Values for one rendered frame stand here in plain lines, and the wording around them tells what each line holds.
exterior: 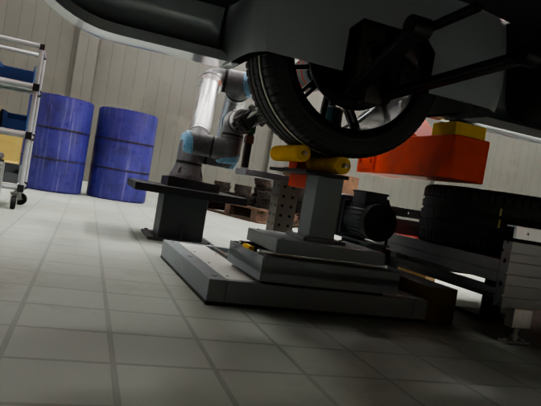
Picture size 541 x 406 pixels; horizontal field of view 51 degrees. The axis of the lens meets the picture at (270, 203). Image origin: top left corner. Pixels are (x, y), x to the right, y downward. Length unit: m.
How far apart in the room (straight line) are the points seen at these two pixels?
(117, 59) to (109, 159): 4.03
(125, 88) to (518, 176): 7.99
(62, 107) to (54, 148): 0.39
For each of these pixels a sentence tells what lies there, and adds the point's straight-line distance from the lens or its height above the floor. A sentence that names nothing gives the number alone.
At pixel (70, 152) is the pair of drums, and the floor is 0.40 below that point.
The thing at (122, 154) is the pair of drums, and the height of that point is 0.47.
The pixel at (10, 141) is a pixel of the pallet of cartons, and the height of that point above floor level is 0.42.
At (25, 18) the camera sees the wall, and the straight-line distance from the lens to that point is 9.81.
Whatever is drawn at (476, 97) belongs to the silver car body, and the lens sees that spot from 1.94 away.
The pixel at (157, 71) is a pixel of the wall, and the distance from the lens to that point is 9.70.
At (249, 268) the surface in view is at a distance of 1.84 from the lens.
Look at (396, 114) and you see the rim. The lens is 2.01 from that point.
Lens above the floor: 0.38
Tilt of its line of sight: 1 degrees down
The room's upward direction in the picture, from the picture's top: 9 degrees clockwise
